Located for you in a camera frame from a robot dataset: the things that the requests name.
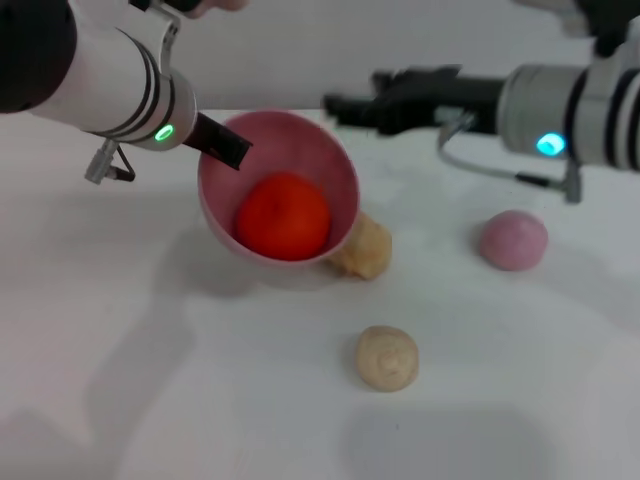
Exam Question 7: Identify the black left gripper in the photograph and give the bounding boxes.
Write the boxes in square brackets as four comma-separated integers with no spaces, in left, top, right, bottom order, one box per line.
[181,111,255,173]

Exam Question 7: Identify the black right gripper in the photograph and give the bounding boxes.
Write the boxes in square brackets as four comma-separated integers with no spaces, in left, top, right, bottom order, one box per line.
[321,63,509,137]

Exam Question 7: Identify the pink plastic bowl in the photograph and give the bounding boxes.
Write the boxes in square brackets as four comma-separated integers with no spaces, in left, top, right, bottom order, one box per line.
[195,109,362,272]

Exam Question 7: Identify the orange toy fruit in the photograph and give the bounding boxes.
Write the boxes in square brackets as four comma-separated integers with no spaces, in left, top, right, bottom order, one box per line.
[236,171,333,263]

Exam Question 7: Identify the long golden bread loaf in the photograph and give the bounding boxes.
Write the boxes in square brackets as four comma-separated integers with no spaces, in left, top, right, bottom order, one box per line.
[324,209,394,282]

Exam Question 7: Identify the pink round bun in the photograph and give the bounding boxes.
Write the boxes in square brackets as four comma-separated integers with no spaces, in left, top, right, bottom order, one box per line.
[478,209,550,273]

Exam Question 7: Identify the beige round bun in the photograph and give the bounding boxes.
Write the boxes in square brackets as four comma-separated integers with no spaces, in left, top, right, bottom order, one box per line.
[354,324,421,395]

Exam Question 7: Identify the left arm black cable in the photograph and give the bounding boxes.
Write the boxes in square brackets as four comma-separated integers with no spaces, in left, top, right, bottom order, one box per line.
[83,138,138,185]

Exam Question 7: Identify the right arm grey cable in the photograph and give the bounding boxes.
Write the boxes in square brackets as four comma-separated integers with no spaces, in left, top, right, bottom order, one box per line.
[436,111,585,204]

